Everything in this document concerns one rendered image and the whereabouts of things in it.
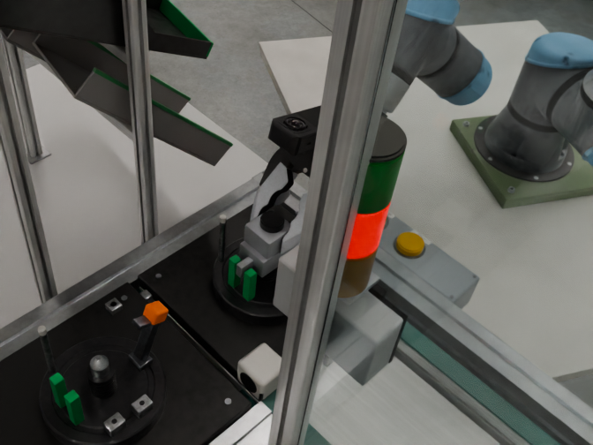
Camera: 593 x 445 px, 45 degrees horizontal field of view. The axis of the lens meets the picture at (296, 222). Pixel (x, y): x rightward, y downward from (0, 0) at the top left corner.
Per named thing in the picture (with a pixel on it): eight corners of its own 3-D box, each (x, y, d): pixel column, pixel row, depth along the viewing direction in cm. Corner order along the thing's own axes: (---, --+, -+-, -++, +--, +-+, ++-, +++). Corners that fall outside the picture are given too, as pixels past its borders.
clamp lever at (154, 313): (141, 348, 85) (159, 298, 82) (152, 358, 85) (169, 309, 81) (117, 358, 83) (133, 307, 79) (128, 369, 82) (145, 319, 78)
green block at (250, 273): (249, 291, 94) (251, 267, 90) (255, 297, 93) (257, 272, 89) (242, 296, 93) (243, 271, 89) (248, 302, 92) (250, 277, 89)
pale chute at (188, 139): (172, 118, 116) (190, 96, 115) (214, 167, 109) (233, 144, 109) (31, 42, 93) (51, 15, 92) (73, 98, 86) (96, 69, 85)
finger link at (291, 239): (317, 265, 92) (344, 198, 91) (296, 262, 87) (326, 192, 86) (296, 255, 94) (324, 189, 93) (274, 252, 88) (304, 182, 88)
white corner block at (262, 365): (261, 358, 92) (264, 339, 89) (287, 381, 90) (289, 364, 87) (234, 380, 89) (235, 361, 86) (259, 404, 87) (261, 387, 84)
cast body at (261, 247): (273, 235, 96) (278, 197, 91) (297, 253, 94) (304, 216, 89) (226, 266, 91) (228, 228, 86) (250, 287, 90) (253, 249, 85)
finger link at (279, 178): (269, 233, 96) (317, 184, 93) (247, 229, 91) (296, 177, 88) (256, 216, 97) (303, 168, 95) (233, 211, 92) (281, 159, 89)
